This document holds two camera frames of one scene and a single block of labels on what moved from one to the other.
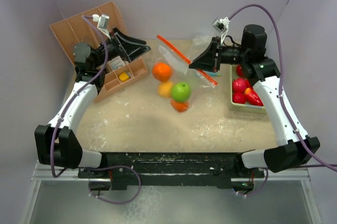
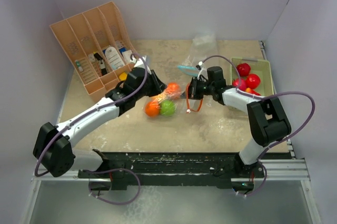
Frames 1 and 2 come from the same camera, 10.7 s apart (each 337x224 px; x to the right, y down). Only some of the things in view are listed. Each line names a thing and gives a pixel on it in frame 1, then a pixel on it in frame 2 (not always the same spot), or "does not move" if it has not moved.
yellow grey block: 124,76 does not move
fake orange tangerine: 161,71 to 152,108
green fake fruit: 180,91 to 167,108
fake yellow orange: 165,89 to 160,97
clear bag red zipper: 187,59 to 167,104
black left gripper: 120,49 to 158,86
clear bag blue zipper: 212,74 to 204,46
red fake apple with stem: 239,85 does not move
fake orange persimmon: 179,107 to 173,88
